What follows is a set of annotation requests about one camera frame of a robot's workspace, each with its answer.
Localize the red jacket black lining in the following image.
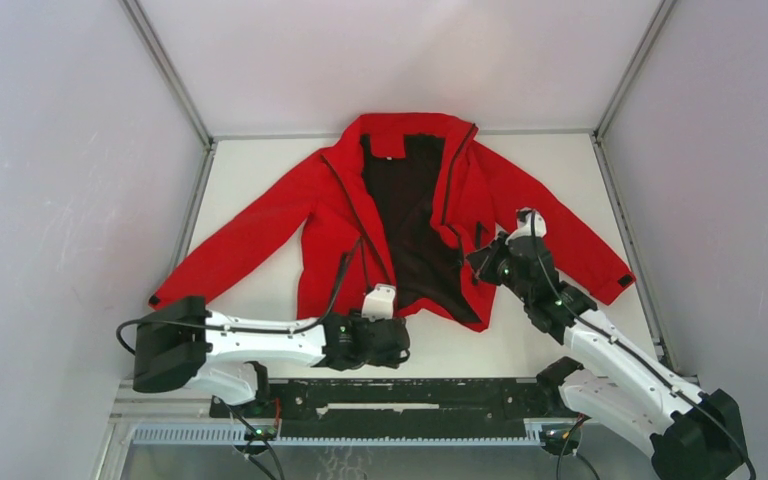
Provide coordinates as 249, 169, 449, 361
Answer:
148, 113, 635, 332

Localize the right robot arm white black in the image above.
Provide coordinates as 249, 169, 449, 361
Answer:
467, 232, 758, 479

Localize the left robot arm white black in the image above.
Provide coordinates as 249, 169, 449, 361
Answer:
121, 296, 410, 417

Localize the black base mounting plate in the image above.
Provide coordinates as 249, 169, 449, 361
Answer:
209, 378, 578, 441

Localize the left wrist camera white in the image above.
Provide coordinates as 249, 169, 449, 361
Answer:
360, 283, 397, 322

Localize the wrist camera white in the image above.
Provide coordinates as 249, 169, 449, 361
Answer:
511, 208, 547, 238
360, 283, 397, 322

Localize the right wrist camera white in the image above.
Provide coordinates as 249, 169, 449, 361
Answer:
511, 208, 547, 238

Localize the left camera black cable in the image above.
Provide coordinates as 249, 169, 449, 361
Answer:
115, 238, 375, 359

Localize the white slotted cable duct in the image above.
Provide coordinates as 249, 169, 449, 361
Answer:
130, 423, 574, 447

